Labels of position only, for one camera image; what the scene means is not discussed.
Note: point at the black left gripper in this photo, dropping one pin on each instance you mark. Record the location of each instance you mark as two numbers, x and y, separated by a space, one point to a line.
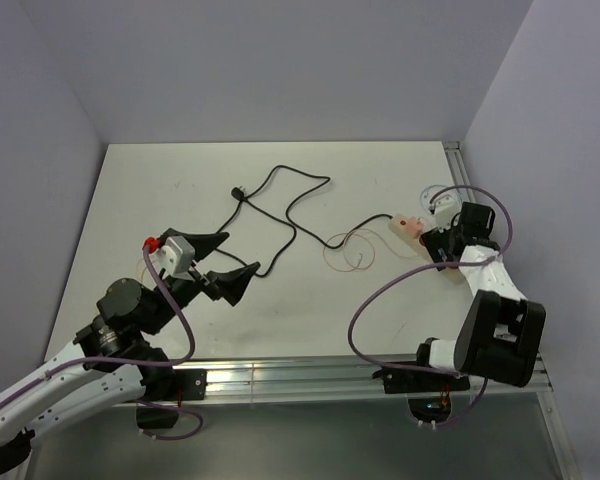
231 284

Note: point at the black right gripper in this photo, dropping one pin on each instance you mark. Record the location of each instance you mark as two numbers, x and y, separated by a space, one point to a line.
435 240

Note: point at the pink charger plug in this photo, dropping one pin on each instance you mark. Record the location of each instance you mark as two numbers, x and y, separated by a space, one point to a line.
413 227

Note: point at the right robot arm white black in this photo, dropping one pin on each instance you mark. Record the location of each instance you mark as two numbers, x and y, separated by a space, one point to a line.
500 337

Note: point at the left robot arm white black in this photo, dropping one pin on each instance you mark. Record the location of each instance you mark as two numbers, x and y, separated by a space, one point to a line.
128 352

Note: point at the beige power strip red sockets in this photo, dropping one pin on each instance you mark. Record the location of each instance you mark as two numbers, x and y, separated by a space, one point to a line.
396 228

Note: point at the left wrist camera grey red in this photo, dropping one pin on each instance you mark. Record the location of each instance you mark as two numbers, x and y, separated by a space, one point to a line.
174 256

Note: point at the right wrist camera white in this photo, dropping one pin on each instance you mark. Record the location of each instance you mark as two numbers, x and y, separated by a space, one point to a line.
444 209

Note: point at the aluminium side rail right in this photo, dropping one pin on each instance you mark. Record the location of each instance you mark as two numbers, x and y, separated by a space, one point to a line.
452 150

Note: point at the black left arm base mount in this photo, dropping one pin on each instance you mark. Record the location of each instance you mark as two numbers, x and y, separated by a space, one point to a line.
187 385

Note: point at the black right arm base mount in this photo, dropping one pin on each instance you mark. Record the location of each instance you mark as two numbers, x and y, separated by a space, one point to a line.
436 405

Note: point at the aluminium frame rail front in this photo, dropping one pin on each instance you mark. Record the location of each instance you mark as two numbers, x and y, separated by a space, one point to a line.
303 379

